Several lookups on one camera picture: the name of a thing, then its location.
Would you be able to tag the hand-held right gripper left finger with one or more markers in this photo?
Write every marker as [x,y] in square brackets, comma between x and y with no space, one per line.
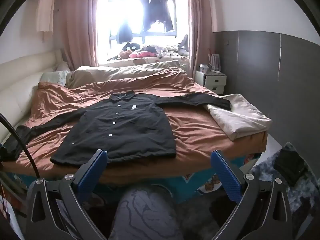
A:
[92,176]

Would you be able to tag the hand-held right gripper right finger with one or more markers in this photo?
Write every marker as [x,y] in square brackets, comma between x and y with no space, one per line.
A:
[225,176]

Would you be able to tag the black button-up shirt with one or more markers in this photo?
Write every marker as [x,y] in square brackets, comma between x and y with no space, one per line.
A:
[120,130]

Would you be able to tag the brown duvet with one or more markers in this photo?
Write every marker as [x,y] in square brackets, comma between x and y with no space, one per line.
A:
[200,125]

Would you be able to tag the beige folded blanket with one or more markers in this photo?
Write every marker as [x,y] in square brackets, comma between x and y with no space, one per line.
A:
[242,120]

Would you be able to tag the person's patterned trouser leg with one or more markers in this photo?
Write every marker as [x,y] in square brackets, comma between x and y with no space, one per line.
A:
[145,212]

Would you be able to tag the dark cloth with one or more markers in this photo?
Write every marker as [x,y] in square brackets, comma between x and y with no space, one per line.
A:
[290,165]

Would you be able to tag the grey shaggy rug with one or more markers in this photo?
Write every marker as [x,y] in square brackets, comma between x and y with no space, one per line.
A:
[308,195]

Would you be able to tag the white nightstand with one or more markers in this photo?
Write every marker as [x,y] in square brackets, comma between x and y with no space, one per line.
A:
[215,82]

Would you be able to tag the floral pillow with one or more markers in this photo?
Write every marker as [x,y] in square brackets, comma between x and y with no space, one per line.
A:
[56,77]

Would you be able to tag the patterned cup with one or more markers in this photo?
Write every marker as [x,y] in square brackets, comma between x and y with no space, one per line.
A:
[205,68]

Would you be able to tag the cream padded headboard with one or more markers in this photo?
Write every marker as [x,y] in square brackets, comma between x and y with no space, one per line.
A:
[25,80]

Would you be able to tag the red plush toy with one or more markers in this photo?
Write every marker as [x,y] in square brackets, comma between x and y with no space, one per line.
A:
[140,54]

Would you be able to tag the black round plush toy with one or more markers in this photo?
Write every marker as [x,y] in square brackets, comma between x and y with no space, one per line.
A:
[130,46]

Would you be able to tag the grey plush toy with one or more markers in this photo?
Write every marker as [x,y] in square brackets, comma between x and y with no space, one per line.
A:
[183,45]

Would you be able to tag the small dark hanging garment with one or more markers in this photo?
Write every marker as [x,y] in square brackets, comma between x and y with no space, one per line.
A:
[124,35]

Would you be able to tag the pink curtain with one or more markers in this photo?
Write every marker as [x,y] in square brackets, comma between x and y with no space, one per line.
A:
[200,30]
[77,30]

